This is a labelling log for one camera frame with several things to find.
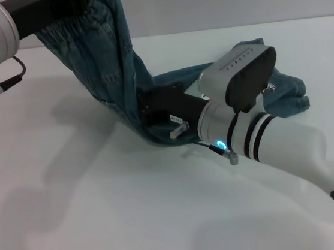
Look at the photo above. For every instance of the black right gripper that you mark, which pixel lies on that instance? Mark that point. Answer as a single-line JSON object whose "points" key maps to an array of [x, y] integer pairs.
{"points": [[164, 104]]}

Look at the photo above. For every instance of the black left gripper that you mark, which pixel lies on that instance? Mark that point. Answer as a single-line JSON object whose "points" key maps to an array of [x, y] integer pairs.
{"points": [[45, 9]]}

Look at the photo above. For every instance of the blue denim shorts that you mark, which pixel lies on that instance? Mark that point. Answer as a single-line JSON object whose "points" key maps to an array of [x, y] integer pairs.
{"points": [[111, 62]]}

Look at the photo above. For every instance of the right robot arm silver white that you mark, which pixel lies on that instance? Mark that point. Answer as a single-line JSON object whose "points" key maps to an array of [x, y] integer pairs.
{"points": [[293, 146]]}

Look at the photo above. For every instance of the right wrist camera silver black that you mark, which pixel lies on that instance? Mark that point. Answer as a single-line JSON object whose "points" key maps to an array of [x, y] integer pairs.
{"points": [[239, 74]]}

